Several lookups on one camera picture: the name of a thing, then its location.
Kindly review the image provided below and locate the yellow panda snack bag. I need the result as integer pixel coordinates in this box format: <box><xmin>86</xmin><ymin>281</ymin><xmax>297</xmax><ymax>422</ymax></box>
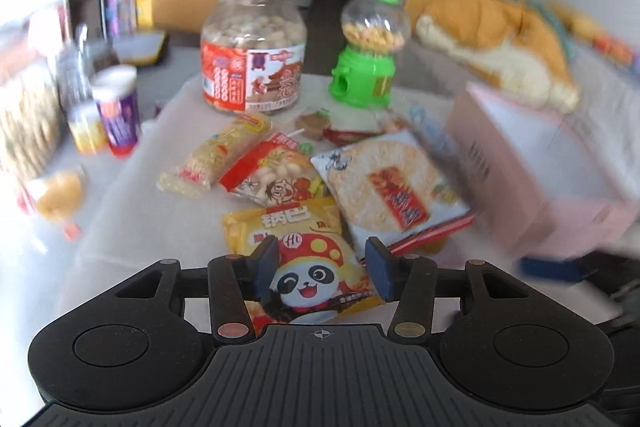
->
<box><xmin>222</xmin><ymin>197</ymin><xmax>382</xmax><ymax>332</ymax></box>

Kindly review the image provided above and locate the rice cracker bag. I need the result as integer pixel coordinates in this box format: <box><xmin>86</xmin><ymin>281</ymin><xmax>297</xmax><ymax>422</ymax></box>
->
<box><xmin>311</xmin><ymin>130</ymin><xmax>472</xmax><ymax>259</ymax></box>

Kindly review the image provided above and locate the red peanut snack bag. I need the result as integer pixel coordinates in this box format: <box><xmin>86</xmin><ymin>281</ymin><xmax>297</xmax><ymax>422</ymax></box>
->
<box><xmin>218</xmin><ymin>132</ymin><xmax>326</xmax><ymax>207</ymax></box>

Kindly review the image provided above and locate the yellow long cracker pack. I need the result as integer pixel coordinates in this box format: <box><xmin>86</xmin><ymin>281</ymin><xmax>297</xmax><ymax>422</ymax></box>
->
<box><xmin>156</xmin><ymin>113</ymin><xmax>272</xmax><ymax>197</ymax></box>

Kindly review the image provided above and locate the red noodle snack bag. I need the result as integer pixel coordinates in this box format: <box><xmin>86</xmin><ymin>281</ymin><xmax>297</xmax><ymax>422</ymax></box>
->
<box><xmin>293</xmin><ymin>107</ymin><xmax>409</xmax><ymax>146</ymax></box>

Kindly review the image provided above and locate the pink gift box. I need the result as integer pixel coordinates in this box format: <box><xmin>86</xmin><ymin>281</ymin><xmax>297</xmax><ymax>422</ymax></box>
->
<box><xmin>445</xmin><ymin>83</ymin><xmax>639</xmax><ymax>259</ymax></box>

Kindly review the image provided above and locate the small jelly cup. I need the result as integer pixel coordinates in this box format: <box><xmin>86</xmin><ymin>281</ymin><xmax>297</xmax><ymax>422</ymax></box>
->
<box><xmin>26</xmin><ymin>168</ymin><xmax>86</xmax><ymax>223</ymax></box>

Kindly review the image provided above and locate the small yellow bottle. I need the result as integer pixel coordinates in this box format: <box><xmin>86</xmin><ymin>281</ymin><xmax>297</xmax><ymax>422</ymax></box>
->
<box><xmin>56</xmin><ymin>24</ymin><xmax>107</xmax><ymax>155</ymax></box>

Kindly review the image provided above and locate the purple paper cup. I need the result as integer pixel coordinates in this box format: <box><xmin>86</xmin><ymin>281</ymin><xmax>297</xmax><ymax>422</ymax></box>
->
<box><xmin>90</xmin><ymin>65</ymin><xmax>140</xmax><ymax>157</ymax></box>

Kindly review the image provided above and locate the peanut jar gold lid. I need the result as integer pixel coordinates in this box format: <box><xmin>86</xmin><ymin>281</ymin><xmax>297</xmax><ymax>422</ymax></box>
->
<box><xmin>200</xmin><ymin>0</ymin><xmax>307</xmax><ymax>114</ymax></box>

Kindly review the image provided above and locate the green candy dispenser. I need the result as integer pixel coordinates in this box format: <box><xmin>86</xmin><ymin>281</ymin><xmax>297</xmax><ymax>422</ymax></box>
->
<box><xmin>329</xmin><ymin>0</ymin><xmax>410</xmax><ymax>108</ymax></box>

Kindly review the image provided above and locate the large glass nut jar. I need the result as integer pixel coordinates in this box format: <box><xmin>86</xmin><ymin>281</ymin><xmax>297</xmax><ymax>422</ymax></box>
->
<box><xmin>1</xmin><ymin>58</ymin><xmax>62</xmax><ymax>182</ymax></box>

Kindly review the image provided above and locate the orange plush corgi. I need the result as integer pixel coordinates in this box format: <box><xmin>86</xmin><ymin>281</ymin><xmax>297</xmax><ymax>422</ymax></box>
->
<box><xmin>404</xmin><ymin>0</ymin><xmax>580</xmax><ymax>114</ymax></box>

